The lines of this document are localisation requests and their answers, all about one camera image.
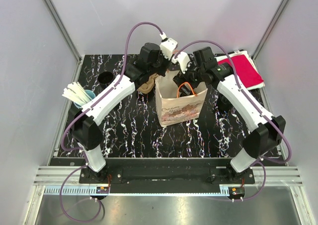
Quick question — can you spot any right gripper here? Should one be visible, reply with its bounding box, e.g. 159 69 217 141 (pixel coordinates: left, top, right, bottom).
172 57 205 96

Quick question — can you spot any beige paper takeout bag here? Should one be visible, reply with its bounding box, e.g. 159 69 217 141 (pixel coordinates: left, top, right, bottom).
155 71 208 127

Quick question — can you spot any black coffee cup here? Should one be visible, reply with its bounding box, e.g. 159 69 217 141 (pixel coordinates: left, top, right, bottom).
97 71 114 89
217 94 232 111

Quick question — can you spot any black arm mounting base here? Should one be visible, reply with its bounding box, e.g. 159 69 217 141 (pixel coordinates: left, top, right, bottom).
79 158 255 185

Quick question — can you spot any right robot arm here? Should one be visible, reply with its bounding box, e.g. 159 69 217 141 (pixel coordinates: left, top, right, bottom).
171 47 286 184

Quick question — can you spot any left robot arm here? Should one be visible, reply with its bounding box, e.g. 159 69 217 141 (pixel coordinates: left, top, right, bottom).
70 43 169 183

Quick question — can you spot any lower brown pulp cup carrier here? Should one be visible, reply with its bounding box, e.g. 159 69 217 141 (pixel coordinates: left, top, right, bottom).
137 74 159 94

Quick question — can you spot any red cloth napkin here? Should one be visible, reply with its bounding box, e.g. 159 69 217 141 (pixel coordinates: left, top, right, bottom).
216 55 264 89

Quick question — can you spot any light blue holder cup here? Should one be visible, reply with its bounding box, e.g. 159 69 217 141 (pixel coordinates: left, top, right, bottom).
74 89 96 108

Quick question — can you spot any white wooden stirrer bundle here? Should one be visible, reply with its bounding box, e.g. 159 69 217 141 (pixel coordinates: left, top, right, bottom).
62 82 84 102

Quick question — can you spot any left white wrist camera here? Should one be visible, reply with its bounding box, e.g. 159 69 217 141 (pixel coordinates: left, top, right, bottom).
159 32 178 60

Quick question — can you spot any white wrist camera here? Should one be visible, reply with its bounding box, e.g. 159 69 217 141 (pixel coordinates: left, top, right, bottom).
159 32 178 60
171 51 191 74

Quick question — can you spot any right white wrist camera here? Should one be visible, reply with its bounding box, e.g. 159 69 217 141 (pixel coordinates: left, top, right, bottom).
171 51 191 74

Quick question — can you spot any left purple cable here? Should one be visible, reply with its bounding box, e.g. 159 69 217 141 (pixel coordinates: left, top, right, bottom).
59 21 167 222

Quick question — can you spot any purple cable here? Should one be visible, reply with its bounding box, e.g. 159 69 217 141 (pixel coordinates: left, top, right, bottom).
59 21 167 222
173 40 293 201

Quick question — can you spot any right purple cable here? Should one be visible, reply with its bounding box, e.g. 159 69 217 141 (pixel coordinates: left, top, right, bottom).
173 40 293 201

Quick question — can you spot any aluminium frame rail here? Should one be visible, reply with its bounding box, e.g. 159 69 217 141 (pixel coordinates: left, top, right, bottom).
24 166 318 225

